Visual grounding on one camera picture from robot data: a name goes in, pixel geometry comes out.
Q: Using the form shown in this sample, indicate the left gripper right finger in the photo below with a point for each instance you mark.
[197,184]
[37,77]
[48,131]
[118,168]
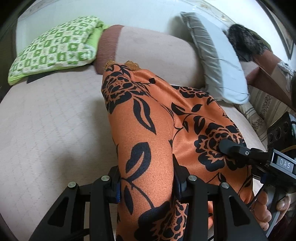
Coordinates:
[232,220]

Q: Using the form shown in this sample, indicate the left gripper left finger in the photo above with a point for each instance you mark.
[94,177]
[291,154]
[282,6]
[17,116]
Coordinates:
[82,211]

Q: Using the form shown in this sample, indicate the orange black floral garment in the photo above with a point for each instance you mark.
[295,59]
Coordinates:
[154,123]

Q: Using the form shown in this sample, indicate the person's right hand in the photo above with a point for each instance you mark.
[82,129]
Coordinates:
[263,215]

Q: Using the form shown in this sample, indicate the beige striped pillow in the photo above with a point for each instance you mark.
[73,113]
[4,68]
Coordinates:
[261,111]

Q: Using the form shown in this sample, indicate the light blue pillow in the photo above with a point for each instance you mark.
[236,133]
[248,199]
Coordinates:
[223,73]

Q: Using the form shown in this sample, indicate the black furry cushion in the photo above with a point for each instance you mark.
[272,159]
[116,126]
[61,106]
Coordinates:
[246,42]

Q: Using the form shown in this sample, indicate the pink quilted bolster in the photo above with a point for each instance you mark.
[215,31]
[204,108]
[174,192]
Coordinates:
[173,59]

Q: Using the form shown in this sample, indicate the green white patterned pillow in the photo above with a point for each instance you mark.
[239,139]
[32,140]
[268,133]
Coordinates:
[68,45]

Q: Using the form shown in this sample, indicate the brown wooden wardrobe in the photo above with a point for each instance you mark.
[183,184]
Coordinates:
[8,55]

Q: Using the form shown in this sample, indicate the large framed wall picture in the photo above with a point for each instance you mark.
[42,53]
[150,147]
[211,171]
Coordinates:
[283,33]

